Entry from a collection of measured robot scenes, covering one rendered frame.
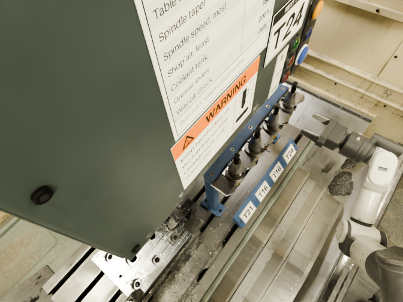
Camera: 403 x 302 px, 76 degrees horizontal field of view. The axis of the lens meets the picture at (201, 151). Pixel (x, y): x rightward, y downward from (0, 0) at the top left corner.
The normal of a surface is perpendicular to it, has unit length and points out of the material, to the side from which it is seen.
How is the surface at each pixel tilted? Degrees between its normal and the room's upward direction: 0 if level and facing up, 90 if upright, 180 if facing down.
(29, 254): 0
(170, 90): 90
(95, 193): 90
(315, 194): 8
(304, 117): 24
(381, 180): 37
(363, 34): 90
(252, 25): 90
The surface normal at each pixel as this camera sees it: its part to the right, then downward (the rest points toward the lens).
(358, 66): -0.62, 0.70
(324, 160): -0.31, -0.17
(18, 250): -0.07, -0.49
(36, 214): 0.78, 0.52
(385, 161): -0.42, 0.03
